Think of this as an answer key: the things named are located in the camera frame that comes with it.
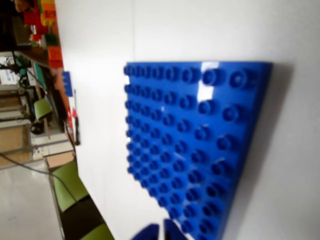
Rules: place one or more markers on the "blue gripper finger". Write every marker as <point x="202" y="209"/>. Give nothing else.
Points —
<point x="172" y="231"/>
<point x="150" y="233"/>

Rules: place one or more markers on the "green and black chair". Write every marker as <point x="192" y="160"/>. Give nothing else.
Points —
<point x="82" y="212"/>

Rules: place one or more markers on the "blue 8x8 stud plate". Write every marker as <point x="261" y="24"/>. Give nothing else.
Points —
<point x="195" y="140"/>

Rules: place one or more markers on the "large green chair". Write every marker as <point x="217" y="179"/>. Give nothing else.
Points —
<point x="67" y="182"/>

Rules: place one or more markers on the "white paper sheet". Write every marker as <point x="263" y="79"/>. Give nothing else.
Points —
<point x="292" y="175"/>
<point x="105" y="75"/>

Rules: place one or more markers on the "small green chair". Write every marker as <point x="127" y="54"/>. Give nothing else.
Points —
<point x="42" y="108"/>

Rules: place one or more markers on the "brown wooden cabinet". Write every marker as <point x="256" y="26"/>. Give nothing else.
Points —
<point x="12" y="140"/>

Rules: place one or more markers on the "small blue toy brick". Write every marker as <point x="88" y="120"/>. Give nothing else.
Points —
<point x="66" y="83"/>

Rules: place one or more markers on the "teal panel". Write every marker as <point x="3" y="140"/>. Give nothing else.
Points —
<point x="40" y="73"/>

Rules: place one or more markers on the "orange toy brick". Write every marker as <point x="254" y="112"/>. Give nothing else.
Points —
<point x="55" y="57"/>

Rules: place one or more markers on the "brown wooden desk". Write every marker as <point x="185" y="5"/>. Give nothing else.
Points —
<point x="35" y="56"/>

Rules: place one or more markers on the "green toy brick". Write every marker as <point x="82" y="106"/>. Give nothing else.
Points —
<point x="52" y="39"/>

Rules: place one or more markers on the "yellow toy brick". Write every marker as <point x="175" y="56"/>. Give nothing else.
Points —
<point x="50" y="22"/>

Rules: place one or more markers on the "red toy brick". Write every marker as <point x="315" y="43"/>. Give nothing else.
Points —
<point x="35" y="18"/>

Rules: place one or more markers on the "black monitor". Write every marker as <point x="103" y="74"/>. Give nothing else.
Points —
<point x="10" y="32"/>

